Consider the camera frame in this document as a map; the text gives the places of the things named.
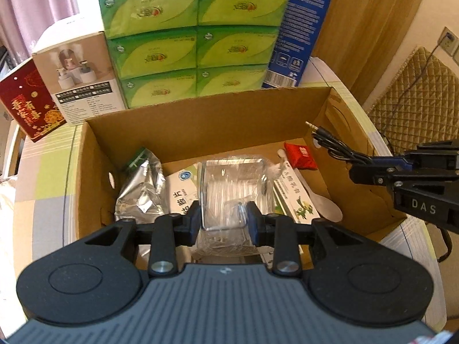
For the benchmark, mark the white ointment box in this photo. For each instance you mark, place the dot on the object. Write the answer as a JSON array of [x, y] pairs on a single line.
[[294, 199]]

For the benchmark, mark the white plastic spoon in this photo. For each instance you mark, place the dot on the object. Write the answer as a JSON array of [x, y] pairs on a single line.
[[326, 208]]

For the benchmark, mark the quilted brown chair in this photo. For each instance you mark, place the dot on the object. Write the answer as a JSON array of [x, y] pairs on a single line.
[[420, 105]]

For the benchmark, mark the brown curtain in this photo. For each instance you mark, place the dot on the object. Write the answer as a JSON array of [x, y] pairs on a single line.
[[359, 39]]

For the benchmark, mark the blue milk carton box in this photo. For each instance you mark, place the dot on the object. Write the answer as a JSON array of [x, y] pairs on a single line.
[[298, 34]]

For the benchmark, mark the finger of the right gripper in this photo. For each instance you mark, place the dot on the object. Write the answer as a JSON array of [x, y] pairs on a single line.
[[384, 163], [370, 174]]

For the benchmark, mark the red greeting card box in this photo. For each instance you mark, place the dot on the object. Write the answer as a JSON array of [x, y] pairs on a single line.
[[26, 98]]

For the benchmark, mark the pink curtain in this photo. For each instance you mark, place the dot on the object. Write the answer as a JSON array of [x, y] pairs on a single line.
[[23, 22]]

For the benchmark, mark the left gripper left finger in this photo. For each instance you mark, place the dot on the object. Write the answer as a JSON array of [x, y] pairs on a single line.
[[166, 234]]

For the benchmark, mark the white green medicine box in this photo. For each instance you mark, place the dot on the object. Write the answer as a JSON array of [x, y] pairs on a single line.
[[182, 189]]

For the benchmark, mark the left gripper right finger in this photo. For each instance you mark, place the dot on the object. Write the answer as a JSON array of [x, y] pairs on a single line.
[[281, 233]]

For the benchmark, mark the white humidifier box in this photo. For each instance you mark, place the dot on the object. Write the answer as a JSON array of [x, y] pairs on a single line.
[[73, 60]]

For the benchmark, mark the silver green tea pouch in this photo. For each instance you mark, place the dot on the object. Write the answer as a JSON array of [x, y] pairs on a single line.
[[143, 195]]

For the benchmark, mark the green tissue pack stack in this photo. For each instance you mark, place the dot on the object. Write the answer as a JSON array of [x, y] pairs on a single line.
[[166, 50]]

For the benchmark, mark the clear packaged wire rack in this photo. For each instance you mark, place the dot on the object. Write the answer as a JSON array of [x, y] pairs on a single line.
[[225, 187]]

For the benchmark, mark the red candy packet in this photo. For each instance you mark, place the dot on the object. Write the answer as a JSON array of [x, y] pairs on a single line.
[[299, 156]]

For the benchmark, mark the wall power socket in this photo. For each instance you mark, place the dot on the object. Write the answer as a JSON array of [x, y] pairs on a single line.
[[448, 41]]

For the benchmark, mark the brown cardboard box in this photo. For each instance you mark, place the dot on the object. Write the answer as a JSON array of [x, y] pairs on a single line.
[[221, 152]]

